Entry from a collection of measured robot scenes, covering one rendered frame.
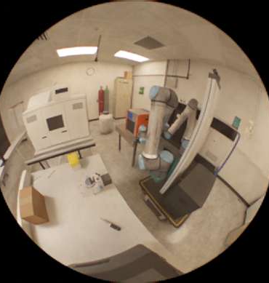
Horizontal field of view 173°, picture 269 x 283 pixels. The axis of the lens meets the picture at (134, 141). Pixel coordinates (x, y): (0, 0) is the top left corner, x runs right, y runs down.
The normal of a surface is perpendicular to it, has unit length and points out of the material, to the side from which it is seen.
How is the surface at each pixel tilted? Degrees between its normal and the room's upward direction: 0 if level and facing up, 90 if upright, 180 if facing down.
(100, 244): 0
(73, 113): 90
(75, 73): 90
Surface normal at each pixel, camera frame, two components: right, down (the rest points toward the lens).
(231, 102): -0.83, 0.24
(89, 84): 0.56, 0.51
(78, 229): 0.10, -0.83
